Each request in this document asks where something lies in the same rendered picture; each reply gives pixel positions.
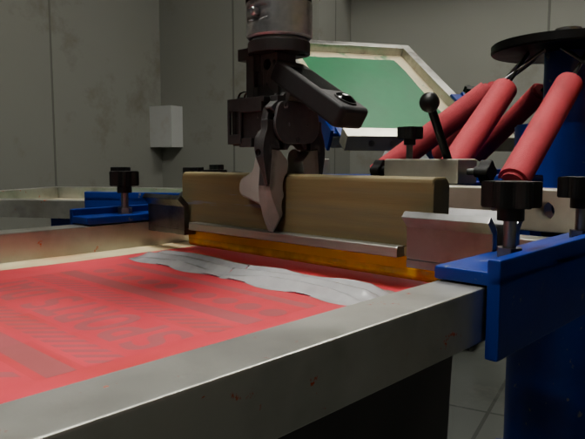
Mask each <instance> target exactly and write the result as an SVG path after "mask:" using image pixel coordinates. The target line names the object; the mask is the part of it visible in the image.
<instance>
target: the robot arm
mask: <svg viewBox="0 0 585 439"><path fill-rule="evenodd" d="M245 4H246V38H247V39H248V40H249V41H250V42H248V48H246V49H241V50H238V62H242V63H246V91H242V92H241V93H240V94H239V95H238V98H236V99H228V100H227V135H228V145H233V146H239V147H254V151H255V155H256V158H255V163H254V168H253V170H252V172H251V173H249V174H248V175H246V176H245V177H244V178H242V180H240V183H239V191H240V193H241V195H242V196H243V197H245V198H248V199H250V200H252V201H254V202H256V203H258V204H260V205H261V210H262V214H263V218H264V221H265V223H266V227H267V229H268V232H275V231H276V229H277V227H278V225H279V223H280V221H281V220H282V218H283V213H282V207H281V205H282V199H283V198H284V193H283V180H284V177H285V176H286V174H287V173H297V174H323V168H324V161H325V143H324V139H323V135H322V131H321V122H319V117H318V115H319V116H320V117H321V118H323V119H324V120H325V121H326V122H327V123H328V124H330V125H332V126H334V127H339V128H353V129H359V128H361V126H362V124H363V122H364V120H365V118H366V115H367V114H368V110H367V108H366V107H365V106H363V105H361V104H360V103H358V102H357V101H356V100H354V98H353V97H352V96H351V95H349V94H347V93H344V92H343V91H341V90H340V89H338V88H337V87H336V86H334V85H333V84H331V83H329V82H328V81H327V80H325V79H324V78H323V77H321V76H320V75H319V74H317V73H316V72H314V71H312V70H311V69H309V68H308V67H307V66H305V65H304V64H299V63H296V59H300V58H304V57H309V56H310V43H309V41H310V40H311V39H312V37H313V4H312V0H245ZM244 92H246V94H245V95H244V97H243V98H240V95H241V94H242V93H244ZM245 96H246V97H245ZM290 145H293V146H294V147H295V148H296V149H292V150H291V151H290V152H289V153H288V162H287V160H286V158H285V156H284V155H283V154H282V152H281V151H280V150H288V148H289V146H290ZM287 166H288V170H287Z"/></svg>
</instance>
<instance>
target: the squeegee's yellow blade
mask: <svg viewBox="0 0 585 439"><path fill-rule="evenodd" d="M189 237H192V238H198V239H204V240H215V241H221V242H227V243H233V244H240V245H246V246H252V247H263V248H269V249H275V250H281V251H287V252H294V253H304V254H311V255H317V256H323V257H329V258H335V259H342V260H352V261H358V262H365V263H371V264H377V265H383V266H390V267H400V268H406V269H413V270H419V271H425V272H431V273H434V271H430V270H424V269H418V268H411V267H407V257H406V256H402V257H398V258H394V257H387V256H380V255H374V254H367V253H355V252H348V251H341V250H334V249H328V248H321V247H309V246H302V245H295V244H289V243H282V242H276V241H269V240H256V239H249V238H243V237H236V236H230V235H223V234H216V233H204V232H197V231H196V233H195V234H189Z"/></svg>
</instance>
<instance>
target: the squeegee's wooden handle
mask: <svg viewBox="0 0 585 439"><path fill-rule="evenodd" d="M249 173H250V172H184V174H183V177H182V187H183V199H184V200H185V201H186V202H187V203H188V213H189V222H205V223H212V224H220V225H228V226H242V227H250V228H257V229H265V230H268V229H267V227H266V223H265V221H264V218H263V214H262V210H261V205H260V204H258V203H256V202H254V201H252V200H250V199H248V198H245V197H243V196H242V195H241V193H240V191H239V183H240V180H242V178H244V177H245V176H246V175H248V174H249ZM283 193H284V198H283V199H282V205H281V207H282V213H283V218H282V220H281V221H280V223H279V225H278V227H277V229H276V231H280V232H288V233H302V234H310V235H318V236H325V237H333V238H341V239H348V240H363V241H370V242H378V243H386V244H394V245H401V246H404V256H407V226H406V224H405V222H404V221H403V219H402V218H401V216H402V215H403V213H404V212H405V211H408V212H420V213H445V214H448V208H449V184H448V181H447V179H446V178H445V177H413V176H374V175H336V174H297V173H287V174H286V176H285V177H284V180H283Z"/></svg>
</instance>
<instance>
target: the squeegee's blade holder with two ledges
mask: <svg viewBox="0 0 585 439"><path fill-rule="evenodd" d="M189 230H191V231H197V232H204V233H216V234H223V235H230V236H236V237H243V238H249V239H256V240H269V241H276V242H282V243H289V244H295V245H302V246H309V247H321V248H328V249H334V250H341V251H348V252H355V253H367V254H374V255H380V256H387V257H394V258H398V257H402V256H404V246H401V245H394V244H386V243H378V242H370V241H363V240H348V239H341V238H333V237H325V236H318V235H310V234H302V233H288V232H280V231H275V232H268V230H265V229H257V228H250V227H242V226H228V225H220V224H212V223H205V222H189Z"/></svg>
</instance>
